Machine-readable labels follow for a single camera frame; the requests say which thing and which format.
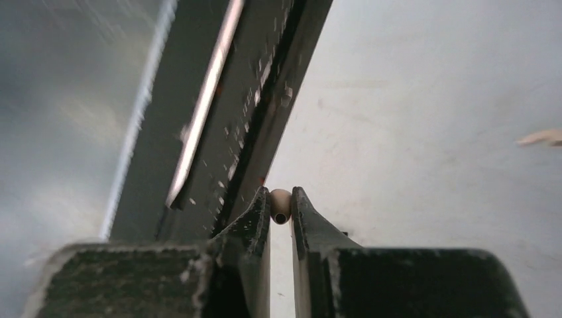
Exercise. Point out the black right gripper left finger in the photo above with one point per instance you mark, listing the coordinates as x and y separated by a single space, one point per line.
226 276

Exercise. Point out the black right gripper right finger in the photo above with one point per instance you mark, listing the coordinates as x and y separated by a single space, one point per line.
336 277

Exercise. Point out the pink earbud with blue light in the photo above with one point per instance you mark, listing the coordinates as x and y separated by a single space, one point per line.
551 137

